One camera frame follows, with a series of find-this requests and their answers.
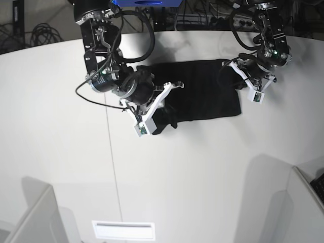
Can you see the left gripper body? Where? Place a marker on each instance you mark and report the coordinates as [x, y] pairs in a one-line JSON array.
[[254, 76]]

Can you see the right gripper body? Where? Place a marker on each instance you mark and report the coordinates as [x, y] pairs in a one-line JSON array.
[[141, 96]]

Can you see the black T-shirt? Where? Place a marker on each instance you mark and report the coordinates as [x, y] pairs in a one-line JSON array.
[[208, 92]]

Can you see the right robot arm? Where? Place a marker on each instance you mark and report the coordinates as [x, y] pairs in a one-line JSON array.
[[108, 70]]

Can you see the blue box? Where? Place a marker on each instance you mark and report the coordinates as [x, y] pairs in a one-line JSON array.
[[147, 3]]

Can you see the black keyboard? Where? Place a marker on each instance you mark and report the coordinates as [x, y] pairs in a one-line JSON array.
[[318, 186]]

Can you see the white bin right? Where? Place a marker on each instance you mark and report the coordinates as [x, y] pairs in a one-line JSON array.
[[299, 214]]

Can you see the white bin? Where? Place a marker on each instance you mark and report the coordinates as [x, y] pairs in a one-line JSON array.
[[44, 220], [299, 214]]

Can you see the white bin left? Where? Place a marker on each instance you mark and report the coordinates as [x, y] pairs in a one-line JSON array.
[[44, 220]]

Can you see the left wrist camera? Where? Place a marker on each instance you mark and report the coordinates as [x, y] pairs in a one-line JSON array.
[[255, 96]]

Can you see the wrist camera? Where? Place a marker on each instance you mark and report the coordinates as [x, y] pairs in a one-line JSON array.
[[145, 127], [255, 96]]

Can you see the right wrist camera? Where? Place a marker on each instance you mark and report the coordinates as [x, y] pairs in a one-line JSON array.
[[145, 127]]

